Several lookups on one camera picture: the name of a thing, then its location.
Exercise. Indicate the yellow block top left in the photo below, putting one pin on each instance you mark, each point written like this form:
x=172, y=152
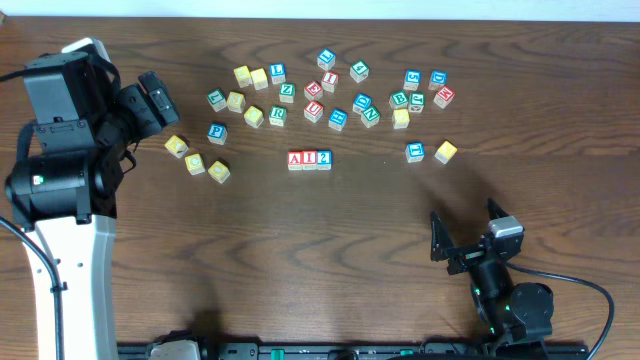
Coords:
x=243, y=76

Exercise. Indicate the blue H block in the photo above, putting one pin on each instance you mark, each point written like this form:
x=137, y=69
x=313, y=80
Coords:
x=337, y=119

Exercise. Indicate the red i block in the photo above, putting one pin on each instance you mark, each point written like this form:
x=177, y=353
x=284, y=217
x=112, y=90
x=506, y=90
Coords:
x=329, y=81
x=309, y=160

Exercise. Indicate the yellow block beside L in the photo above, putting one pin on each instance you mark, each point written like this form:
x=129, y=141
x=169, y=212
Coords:
x=236, y=102

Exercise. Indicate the red M block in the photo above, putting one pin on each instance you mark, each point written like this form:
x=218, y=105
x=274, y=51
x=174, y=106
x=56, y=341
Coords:
x=443, y=97

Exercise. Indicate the green N block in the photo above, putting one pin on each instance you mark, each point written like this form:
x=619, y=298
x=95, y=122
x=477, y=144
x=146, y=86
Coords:
x=370, y=116

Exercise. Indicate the green J block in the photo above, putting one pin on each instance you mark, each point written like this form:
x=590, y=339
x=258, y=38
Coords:
x=416, y=102

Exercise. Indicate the blue P block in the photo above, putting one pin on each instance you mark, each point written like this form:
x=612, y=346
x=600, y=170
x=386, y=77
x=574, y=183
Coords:
x=217, y=134

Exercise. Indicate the blue L block left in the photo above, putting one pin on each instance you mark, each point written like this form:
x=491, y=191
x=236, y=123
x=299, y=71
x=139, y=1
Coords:
x=277, y=73

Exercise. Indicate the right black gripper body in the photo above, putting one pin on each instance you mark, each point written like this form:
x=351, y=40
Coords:
x=466, y=256

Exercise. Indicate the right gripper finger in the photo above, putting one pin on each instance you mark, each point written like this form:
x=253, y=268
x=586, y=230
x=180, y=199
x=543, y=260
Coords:
x=442, y=246
x=494, y=210

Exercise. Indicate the blue l block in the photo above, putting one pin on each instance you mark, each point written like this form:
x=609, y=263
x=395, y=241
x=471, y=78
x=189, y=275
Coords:
x=326, y=59
x=277, y=73

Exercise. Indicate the green R block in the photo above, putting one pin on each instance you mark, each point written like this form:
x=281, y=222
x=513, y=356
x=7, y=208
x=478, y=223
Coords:
x=278, y=116

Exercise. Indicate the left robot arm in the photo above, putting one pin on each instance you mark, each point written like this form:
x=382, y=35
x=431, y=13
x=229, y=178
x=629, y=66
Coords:
x=62, y=189

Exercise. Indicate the yellow block far right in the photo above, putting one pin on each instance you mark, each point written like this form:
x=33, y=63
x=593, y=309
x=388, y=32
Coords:
x=445, y=152

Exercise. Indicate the green B block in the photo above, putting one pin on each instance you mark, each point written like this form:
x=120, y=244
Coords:
x=398, y=100

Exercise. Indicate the green Z block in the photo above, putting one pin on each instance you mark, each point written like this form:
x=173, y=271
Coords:
x=287, y=92

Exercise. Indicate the blue 2 block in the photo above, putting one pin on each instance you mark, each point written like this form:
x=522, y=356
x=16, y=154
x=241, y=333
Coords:
x=324, y=160

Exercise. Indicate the yellow block centre left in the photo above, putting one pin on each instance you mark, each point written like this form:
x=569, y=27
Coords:
x=253, y=116

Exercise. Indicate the blue L block top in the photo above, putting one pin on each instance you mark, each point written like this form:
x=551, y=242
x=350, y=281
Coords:
x=326, y=59

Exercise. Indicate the red U block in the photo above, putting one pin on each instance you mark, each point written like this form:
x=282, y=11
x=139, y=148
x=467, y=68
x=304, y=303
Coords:
x=313, y=111

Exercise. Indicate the red A block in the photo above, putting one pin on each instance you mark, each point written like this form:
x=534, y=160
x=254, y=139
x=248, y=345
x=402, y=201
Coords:
x=294, y=160

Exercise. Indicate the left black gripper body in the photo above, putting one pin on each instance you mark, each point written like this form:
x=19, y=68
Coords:
x=139, y=121

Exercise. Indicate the yellow block lower middle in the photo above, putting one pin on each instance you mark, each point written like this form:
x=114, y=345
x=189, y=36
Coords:
x=195, y=164

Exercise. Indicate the blue D block right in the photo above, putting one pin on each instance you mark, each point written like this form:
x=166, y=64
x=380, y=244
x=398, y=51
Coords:
x=438, y=79

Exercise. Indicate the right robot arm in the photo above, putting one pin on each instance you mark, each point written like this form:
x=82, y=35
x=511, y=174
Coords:
x=518, y=315

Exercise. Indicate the yellow block lower right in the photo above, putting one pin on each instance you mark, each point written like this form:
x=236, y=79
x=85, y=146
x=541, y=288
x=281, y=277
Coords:
x=219, y=172

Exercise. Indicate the blue T block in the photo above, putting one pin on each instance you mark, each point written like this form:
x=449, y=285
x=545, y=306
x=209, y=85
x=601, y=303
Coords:
x=414, y=152

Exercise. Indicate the green L block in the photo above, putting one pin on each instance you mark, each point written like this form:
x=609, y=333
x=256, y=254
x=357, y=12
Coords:
x=217, y=100

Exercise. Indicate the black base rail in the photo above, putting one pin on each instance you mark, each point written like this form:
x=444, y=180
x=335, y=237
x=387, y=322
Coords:
x=440, y=350

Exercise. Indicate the yellow G block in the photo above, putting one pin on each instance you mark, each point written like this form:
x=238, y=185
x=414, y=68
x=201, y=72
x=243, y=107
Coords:
x=400, y=118

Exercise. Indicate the green 4 block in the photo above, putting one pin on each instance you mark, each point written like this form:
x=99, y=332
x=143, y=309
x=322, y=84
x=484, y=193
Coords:
x=359, y=71

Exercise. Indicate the yellow block far left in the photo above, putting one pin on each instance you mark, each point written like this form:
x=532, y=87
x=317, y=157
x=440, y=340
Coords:
x=176, y=146

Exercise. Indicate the red E block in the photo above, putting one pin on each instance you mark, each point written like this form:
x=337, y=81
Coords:
x=313, y=91

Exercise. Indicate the yellow block top right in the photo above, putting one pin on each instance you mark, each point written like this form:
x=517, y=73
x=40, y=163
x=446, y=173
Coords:
x=259, y=79

